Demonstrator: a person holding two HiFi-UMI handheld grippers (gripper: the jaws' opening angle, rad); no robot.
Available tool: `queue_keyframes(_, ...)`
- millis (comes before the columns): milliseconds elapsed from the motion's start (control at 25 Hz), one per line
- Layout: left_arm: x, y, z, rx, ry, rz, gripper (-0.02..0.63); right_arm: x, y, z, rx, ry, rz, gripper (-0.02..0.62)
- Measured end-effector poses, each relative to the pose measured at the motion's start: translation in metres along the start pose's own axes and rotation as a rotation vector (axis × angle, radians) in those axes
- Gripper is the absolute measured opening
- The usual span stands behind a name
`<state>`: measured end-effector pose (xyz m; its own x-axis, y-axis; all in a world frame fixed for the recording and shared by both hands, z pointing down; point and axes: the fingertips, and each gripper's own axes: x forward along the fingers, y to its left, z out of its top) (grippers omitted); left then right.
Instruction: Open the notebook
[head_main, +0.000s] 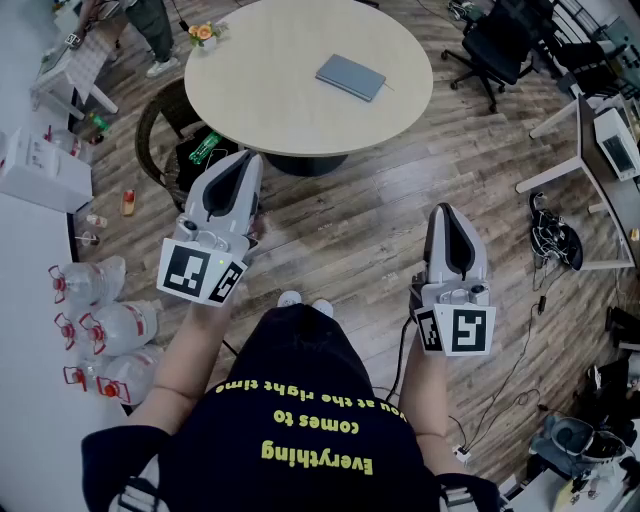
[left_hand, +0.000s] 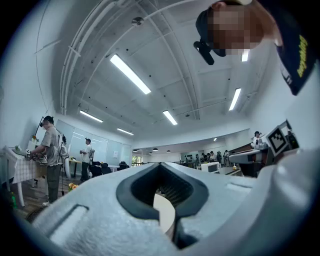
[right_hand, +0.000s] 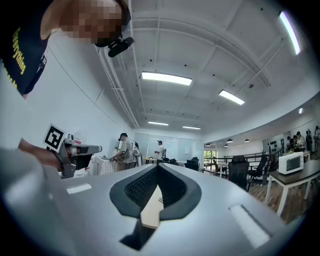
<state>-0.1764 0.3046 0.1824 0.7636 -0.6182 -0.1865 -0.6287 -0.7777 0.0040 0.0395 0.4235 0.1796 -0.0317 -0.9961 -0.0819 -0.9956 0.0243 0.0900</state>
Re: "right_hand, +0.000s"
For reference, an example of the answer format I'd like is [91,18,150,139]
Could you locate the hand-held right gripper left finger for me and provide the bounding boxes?
[44,163,159,256]

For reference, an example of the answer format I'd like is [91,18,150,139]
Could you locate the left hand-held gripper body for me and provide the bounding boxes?
[43,123,77,180]

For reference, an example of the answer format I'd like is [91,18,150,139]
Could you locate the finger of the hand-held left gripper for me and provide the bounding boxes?
[70,144,103,156]
[74,153,93,171]

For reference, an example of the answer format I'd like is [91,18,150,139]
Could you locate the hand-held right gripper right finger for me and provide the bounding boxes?
[136,163,286,256]

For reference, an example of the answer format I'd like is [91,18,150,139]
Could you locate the person's left forearm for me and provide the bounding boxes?
[17,138,62,173]

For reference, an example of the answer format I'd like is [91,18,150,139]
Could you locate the table with checkered cloth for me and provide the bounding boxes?
[88,156,126,176]

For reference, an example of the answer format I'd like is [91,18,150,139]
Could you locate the black mesh office chair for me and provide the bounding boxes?
[247,154,268,186]
[227,155,250,192]

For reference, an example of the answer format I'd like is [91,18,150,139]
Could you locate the window with greenery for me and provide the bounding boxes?
[203,150,218,171]

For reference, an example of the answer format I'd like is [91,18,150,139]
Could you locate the small yellow table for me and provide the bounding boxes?
[142,156,161,165]

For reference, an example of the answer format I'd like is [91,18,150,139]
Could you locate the white ceiling pipe run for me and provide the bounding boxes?
[96,46,141,130]

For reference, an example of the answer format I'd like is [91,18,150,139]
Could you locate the black metal railing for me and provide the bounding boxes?
[223,147,286,173]

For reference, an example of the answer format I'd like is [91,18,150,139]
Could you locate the board with black hanging items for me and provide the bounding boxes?
[262,136,286,153]

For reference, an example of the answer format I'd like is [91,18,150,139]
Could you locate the white microwave oven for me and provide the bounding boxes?
[278,151,305,175]

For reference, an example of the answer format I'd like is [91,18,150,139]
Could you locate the person's dark printed t-shirt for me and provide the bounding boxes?
[0,0,55,97]

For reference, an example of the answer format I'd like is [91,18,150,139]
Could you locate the white-legged table dark top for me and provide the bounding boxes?
[264,159,320,217]

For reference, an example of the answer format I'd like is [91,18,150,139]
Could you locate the person's head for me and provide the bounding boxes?
[41,0,132,48]

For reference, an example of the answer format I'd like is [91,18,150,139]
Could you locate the black head-mounted camera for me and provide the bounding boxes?
[107,36,135,58]

